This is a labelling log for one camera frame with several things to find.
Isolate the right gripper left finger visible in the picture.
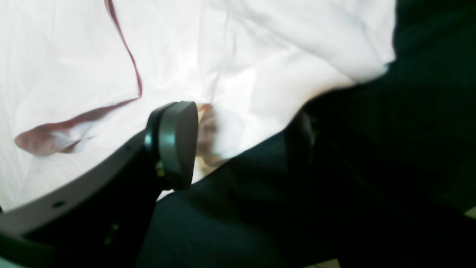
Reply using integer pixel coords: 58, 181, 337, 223
0, 102, 199, 268

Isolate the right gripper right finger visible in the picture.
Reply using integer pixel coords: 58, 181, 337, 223
300, 110, 475, 268

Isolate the pink T-shirt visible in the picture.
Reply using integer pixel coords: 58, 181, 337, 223
0, 0, 396, 211

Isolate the black table cloth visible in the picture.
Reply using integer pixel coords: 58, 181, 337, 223
0, 0, 476, 268

